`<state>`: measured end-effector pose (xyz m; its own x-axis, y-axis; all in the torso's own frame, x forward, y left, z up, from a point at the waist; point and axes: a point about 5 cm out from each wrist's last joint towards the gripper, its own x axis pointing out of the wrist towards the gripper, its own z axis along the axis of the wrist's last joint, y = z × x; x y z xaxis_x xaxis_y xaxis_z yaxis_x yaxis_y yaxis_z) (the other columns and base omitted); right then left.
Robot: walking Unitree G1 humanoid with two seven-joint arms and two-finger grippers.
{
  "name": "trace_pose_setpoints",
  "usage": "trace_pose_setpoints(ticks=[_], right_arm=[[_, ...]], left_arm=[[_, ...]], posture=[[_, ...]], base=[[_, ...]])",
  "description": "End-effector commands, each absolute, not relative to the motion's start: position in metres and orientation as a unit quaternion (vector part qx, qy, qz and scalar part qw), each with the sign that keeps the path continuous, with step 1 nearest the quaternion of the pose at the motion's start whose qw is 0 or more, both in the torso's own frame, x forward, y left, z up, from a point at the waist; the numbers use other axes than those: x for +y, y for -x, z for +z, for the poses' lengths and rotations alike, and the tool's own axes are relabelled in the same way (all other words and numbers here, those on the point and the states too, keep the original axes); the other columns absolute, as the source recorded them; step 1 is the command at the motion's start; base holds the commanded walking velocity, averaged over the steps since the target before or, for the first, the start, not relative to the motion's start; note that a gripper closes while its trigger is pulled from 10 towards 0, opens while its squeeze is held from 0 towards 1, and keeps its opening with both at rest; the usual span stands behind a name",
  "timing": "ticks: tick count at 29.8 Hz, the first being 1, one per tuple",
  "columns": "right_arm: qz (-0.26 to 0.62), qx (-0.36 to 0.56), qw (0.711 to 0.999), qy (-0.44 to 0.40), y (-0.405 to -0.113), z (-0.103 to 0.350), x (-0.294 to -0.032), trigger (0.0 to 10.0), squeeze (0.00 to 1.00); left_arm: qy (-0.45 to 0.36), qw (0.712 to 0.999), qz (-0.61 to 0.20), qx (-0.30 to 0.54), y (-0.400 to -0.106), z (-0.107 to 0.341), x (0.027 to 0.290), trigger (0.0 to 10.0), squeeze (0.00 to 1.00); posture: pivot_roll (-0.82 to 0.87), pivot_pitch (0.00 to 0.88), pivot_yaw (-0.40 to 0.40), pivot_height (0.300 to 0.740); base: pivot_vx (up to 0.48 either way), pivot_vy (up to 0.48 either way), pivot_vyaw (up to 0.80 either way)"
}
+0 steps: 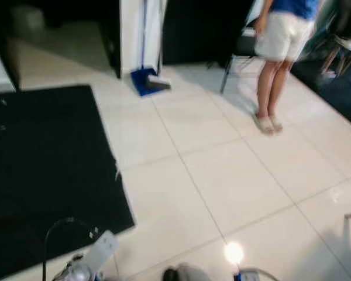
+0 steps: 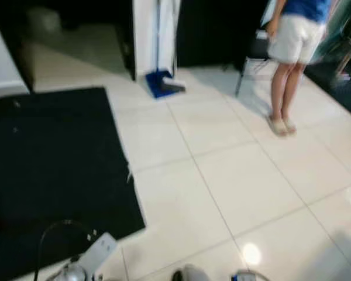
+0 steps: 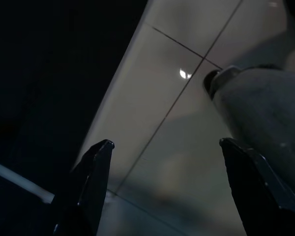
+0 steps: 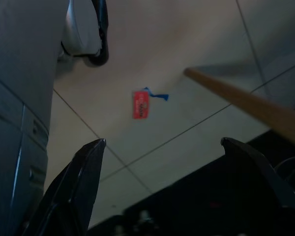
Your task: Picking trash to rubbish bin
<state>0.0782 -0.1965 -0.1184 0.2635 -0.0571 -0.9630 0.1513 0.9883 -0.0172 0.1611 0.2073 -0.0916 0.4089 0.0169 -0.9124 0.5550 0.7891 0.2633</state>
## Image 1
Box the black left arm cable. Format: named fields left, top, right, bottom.
left=42, top=217, right=100, bottom=281

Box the chair with wooden legs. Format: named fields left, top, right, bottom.
left=316, top=0, right=351, bottom=78

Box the grey pouf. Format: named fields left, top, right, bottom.
left=11, top=5, right=46, bottom=37

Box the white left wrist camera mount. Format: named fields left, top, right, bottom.
left=84, top=230, right=119, bottom=274

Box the grey right robot leg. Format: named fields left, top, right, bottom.
left=162, top=263, right=212, bottom=281

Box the person in blue shirt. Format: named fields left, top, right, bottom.
left=253, top=0, right=324, bottom=135

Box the black chair with metal legs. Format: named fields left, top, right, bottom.
left=220, top=26, right=267, bottom=94

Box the dark blue carpet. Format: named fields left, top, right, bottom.
left=291, top=53, right=351, bottom=131

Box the black floor mat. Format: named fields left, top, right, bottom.
left=0, top=85, right=135, bottom=281

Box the blue dustpan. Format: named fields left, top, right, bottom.
left=130, top=67, right=164, bottom=97

